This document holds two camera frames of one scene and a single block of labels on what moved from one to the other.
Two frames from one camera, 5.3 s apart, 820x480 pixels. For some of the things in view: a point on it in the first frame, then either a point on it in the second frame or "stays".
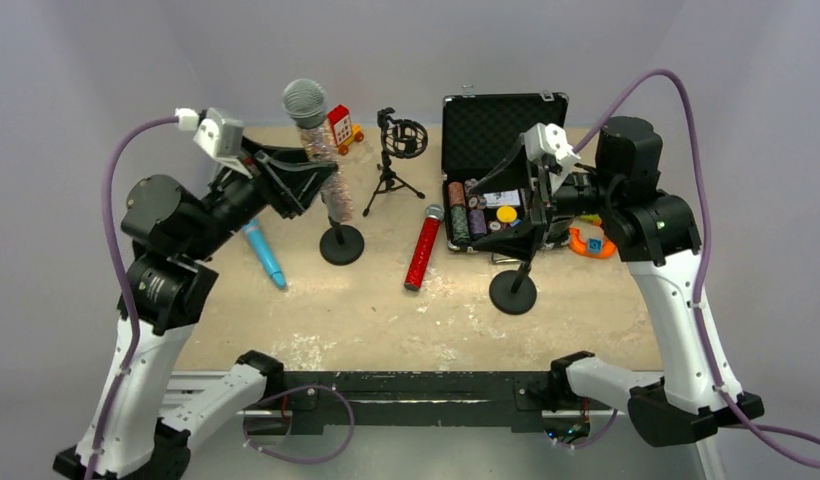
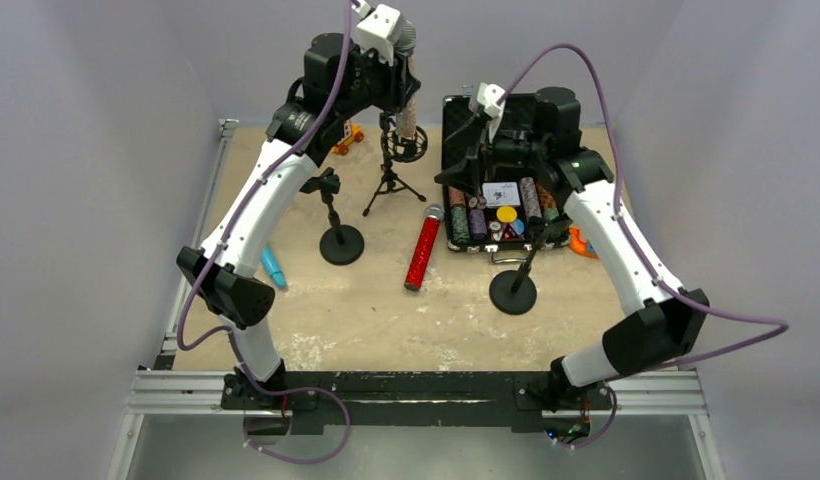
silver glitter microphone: (307, 101) → (405, 42)
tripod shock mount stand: (402, 139) stays
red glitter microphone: (434, 213) stays
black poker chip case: (485, 181) stays
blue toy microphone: (255, 235) stays
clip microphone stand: (341, 244) stays
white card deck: (502, 198) stays
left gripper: (262, 183) → (397, 82)
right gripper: (539, 203) → (492, 154)
